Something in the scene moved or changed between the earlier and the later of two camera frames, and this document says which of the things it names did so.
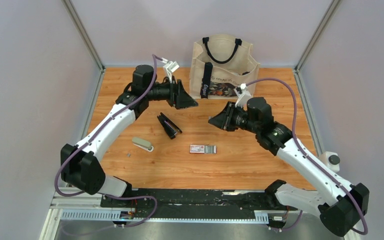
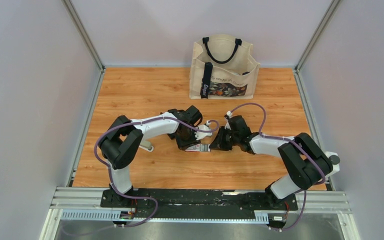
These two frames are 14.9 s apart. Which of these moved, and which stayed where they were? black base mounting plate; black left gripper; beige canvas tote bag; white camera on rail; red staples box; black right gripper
Moved: black right gripper; black left gripper
Stayed: red staples box; black base mounting plate; white camera on rail; beige canvas tote bag
